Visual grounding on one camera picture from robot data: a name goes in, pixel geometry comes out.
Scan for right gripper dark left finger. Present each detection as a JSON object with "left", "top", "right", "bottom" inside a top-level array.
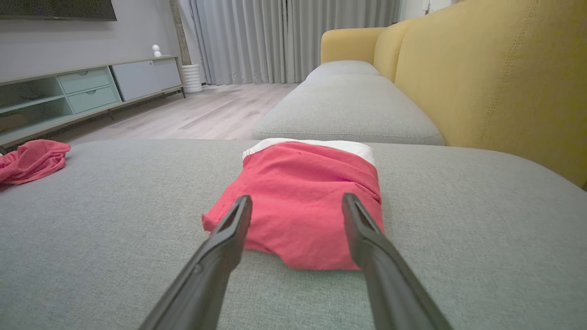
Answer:
[{"left": 138, "top": 195, "right": 254, "bottom": 330}]

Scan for red shorts with white band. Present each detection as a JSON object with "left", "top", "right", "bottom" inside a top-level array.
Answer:
[{"left": 202, "top": 138, "right": 384, "bottom": 271}]

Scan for long low TV cabinet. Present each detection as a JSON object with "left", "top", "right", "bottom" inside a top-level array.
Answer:
[{"left": 0, "top": 55, "right": 187, "bottom": 150}]

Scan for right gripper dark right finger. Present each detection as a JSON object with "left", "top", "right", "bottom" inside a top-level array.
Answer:
[{"left": 342, "top": 192, "right": 454, "bottom": 330}]

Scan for mint green cabinet drawer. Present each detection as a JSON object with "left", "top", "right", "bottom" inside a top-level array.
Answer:
[
  {"left": 58, "top": 67, "right": 112, "bottom": 95},
  {"left": 66, "top": 86, "right": 121, "bottom": 115}
]

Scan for grey pleated curtain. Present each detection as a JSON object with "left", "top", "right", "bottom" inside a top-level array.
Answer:
[
  {"left": 190, "top": 0, "right": 289, "bottom": 86},
  {"left": 286, "top": 0, "right": 402, "bottom": 84}
]

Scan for brown tree trunk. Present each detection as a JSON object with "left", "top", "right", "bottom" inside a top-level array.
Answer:
[{"left": 169, "top": 0, "right": 193, "bottom": 66}]

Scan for pale grey cabinet door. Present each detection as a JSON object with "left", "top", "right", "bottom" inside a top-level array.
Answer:
[{"left": 111, "top": 58, "right": 183, "bottom": 102}]

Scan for yellow sofa armrest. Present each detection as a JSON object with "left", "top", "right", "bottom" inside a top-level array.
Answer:
[{"left": 320, "top": 27, "right": 387, "bottom": 65}]

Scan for red jersey with black number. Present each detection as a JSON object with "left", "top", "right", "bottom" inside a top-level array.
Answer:
[{"left": 0, "top": 139, "right": 72, "bottom": 187}]

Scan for grey sofa seat cushion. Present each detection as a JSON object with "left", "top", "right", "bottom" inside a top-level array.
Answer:
[
  {"left": 251, "top": 73, "right": 446, "bottom": 147},
  {"left": 305, "top": 60, "right": 381, "bottom": 78}
]

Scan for small yellow sofa back cushion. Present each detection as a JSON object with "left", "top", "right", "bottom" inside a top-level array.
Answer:
[{"left": 373, "top": 20, "right": 414, "bottom": 83}]

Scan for large grey sofa chaise cushion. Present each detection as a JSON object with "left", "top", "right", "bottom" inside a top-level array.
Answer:
[{"left": 0, "top": 139, "right": 587, "bottom": 330}]

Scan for dark wall television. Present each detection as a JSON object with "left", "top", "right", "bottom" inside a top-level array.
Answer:
[{"left": 0, "top": 0, "right": 117, "bottom": 22}]

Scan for white ribbed plant pot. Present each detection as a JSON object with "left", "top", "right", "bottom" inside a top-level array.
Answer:
[{"left": 181, "top": 63, "right": 204, "bottom": 94}]

